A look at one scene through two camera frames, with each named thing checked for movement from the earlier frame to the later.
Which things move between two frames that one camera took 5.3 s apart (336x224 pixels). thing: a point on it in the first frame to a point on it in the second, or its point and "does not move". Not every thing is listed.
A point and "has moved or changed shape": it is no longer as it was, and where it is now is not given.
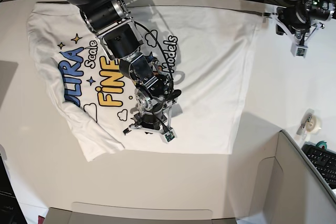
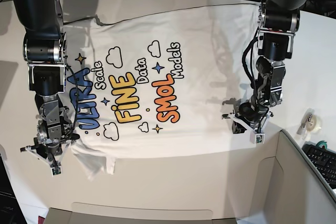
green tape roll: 323,143 does not move
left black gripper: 150,121 to 50,152
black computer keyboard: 324,160 does not move
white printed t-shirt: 212,51 has moved or changed shape
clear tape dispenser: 310,123 does not move
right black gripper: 297,16 to 252,116
